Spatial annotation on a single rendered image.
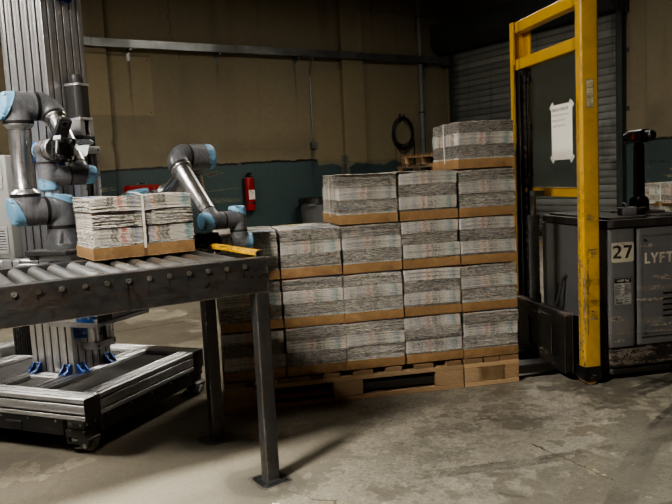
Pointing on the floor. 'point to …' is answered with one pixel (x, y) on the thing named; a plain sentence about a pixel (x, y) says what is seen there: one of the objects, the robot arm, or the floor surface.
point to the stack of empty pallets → (416, 162)
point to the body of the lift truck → (619, 283)
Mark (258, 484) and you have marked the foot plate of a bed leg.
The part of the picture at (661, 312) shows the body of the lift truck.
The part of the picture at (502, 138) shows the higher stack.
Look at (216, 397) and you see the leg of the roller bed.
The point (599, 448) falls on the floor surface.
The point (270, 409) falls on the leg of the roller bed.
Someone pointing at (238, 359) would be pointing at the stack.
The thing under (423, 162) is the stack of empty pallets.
